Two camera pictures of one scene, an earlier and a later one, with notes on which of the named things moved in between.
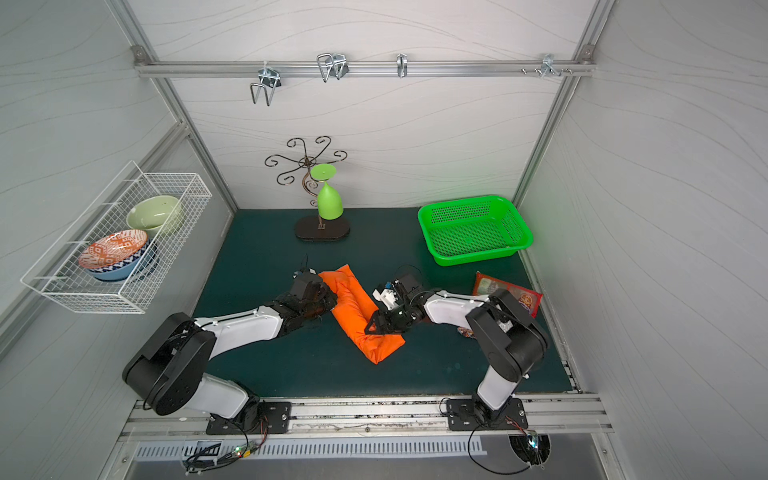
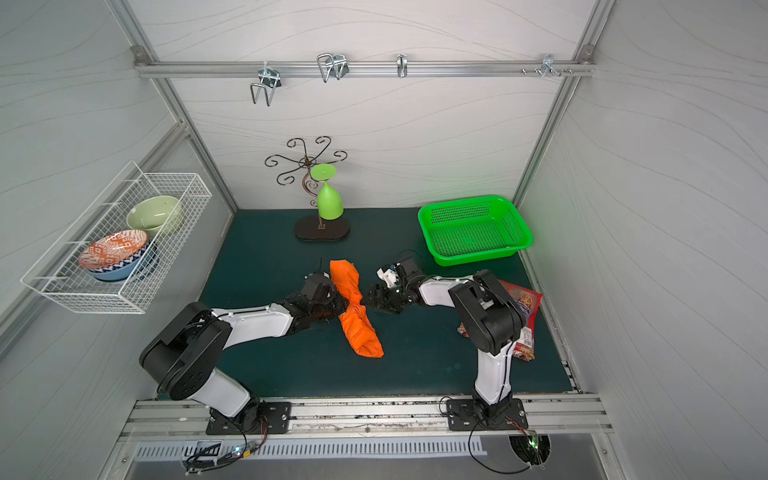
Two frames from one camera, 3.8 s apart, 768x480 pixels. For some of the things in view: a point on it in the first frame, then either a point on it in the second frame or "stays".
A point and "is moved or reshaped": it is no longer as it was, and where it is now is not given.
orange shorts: (351, 311) is moved or reshaped
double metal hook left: (270, 79) stays
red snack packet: (485, 285) stays
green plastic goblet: (329, 204) stays
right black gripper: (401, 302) -> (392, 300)
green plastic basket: (473, 229) stays
